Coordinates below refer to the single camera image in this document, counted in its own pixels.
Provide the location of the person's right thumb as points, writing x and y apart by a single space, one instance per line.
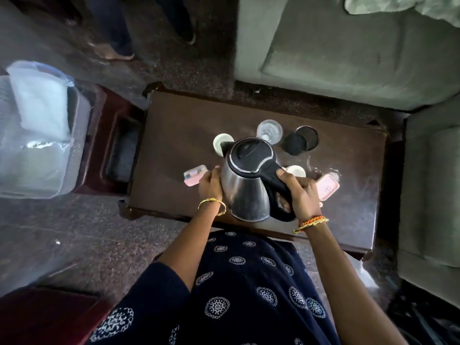
283 176

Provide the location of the dark red chair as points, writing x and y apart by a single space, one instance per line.
46 316

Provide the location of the black tumbler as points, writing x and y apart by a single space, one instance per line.
302 140

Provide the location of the grey armchair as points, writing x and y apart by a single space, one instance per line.
431 204

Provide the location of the pink box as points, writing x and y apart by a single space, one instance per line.
194 175
327 186

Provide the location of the white cup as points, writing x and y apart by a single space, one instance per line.
221 141
297 170

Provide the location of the person's left fingers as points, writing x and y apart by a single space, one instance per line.
215 174

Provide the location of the dark wooden coffee table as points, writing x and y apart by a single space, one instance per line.
179 147

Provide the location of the light green cloth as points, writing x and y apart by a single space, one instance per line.
402 5

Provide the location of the clear plastic bag with linens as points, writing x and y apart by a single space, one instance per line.
36 132

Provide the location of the grey sofa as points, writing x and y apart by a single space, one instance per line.
341 46

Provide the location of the dark wooden side table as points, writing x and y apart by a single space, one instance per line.
111 147

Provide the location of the clear drinking glass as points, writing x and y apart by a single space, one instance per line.
269 130

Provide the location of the navy printed dress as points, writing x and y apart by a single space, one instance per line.
248 294

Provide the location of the gold bangle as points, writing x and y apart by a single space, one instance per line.
212 201

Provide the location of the person's right hand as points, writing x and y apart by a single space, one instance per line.
305 197

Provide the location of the person's left hand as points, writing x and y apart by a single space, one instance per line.
209 186

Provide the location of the person's right forearm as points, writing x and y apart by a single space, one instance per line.
345 283

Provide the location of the person's left forearm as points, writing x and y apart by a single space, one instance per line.
190 244

